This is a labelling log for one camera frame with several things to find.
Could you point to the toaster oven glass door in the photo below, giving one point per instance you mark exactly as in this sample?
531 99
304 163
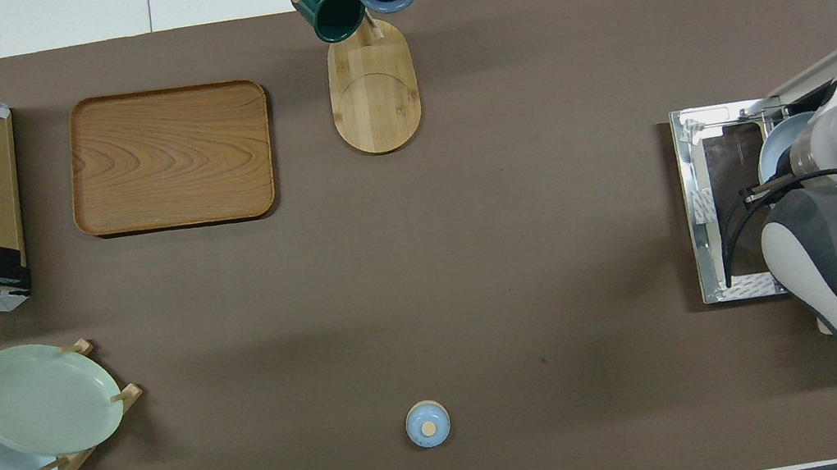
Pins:
706 242

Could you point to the light blue plate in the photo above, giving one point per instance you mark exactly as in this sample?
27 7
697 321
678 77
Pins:
778 140

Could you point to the brown table mat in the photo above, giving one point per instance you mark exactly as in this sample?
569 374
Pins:
472 260

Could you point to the wooden mug tree stand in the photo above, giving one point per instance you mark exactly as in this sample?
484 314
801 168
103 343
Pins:
373 101

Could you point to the wooden serving tray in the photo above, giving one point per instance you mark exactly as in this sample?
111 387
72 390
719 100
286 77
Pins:
171 160

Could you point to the dark green mug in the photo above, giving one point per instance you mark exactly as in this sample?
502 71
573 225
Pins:
331 12

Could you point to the pale green plate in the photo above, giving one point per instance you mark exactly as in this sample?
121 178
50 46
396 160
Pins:
45 399

